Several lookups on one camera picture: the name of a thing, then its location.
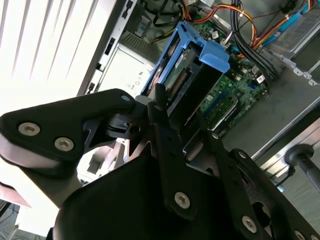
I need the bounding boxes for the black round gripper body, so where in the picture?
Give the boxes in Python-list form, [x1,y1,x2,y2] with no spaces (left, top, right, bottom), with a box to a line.
[46,113,245,240]

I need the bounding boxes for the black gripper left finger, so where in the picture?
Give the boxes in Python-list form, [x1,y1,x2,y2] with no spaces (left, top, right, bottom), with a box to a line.
[0,83,199,222]

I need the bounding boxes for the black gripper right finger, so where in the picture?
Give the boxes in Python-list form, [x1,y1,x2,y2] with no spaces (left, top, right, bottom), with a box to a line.
[198,128,320,240]

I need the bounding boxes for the hard disk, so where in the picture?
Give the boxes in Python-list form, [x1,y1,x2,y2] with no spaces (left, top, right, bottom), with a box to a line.
[139,21,230,173]

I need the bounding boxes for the blue data wire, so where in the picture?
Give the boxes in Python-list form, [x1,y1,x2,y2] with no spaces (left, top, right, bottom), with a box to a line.
[254,0,313,48]

